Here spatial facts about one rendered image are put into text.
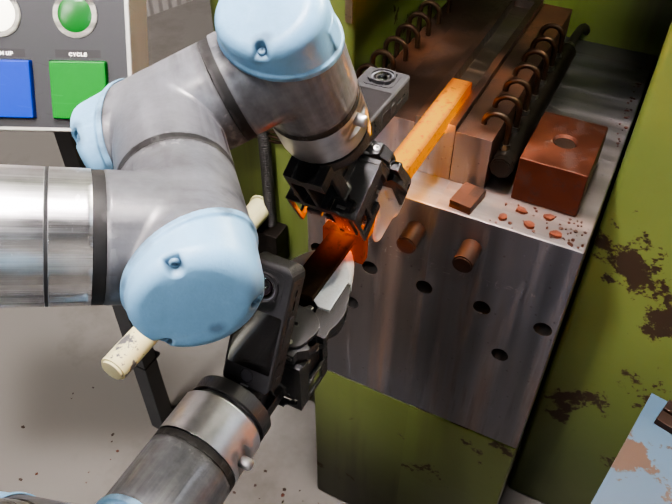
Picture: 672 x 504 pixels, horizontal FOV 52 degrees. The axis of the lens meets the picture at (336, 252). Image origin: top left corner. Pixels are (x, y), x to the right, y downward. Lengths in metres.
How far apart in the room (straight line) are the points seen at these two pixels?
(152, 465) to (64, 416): 1.35
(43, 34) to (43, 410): 1.13
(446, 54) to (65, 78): 0.53
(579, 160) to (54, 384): 1.47
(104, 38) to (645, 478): 0.89
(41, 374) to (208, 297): 1.64
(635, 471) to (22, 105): 0.93
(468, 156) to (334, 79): 0.45
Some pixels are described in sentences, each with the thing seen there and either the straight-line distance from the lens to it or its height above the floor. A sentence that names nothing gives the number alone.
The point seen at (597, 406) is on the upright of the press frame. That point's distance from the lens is 1.39.
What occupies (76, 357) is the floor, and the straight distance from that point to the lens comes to 2.00.
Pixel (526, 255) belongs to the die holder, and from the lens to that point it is 0.89.
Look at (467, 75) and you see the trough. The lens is 1.03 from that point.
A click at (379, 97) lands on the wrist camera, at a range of 0.64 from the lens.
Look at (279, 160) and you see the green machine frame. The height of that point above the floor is 0.74.
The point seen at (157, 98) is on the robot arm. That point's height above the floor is 1.25.
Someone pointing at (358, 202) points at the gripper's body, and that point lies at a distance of 0.61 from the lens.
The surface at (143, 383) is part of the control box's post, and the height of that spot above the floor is 0.19.
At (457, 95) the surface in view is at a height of 1.01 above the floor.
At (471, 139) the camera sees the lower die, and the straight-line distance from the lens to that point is 0.89.
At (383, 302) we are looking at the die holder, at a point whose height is 0.70.
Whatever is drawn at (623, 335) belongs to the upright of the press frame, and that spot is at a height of 0.60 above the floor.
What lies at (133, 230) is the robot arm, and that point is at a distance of 0.37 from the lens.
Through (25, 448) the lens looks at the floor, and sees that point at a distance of 1.87.
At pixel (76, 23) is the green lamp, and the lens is 0.99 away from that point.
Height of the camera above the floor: 1.48
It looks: 44 degrees down
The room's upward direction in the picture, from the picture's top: straight up
